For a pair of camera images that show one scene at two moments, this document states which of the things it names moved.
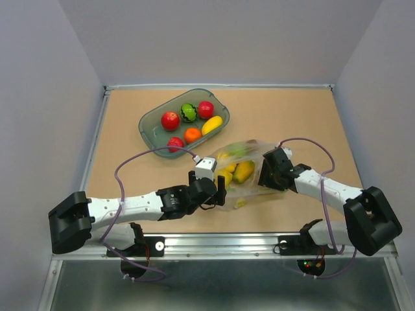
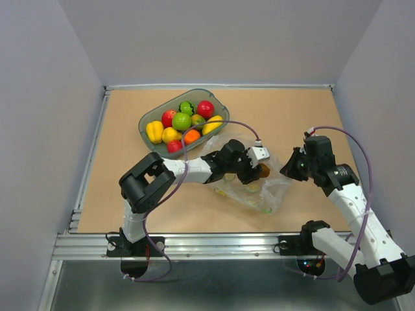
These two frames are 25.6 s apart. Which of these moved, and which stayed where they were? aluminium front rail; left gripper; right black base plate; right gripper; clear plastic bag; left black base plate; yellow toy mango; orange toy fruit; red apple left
Moved: left gripper; right gripper; clear plastic bag
Stayed: red apple left; left black base plate; right black base plate; yellow toy mango; orange toy fruit; aluminium front rail
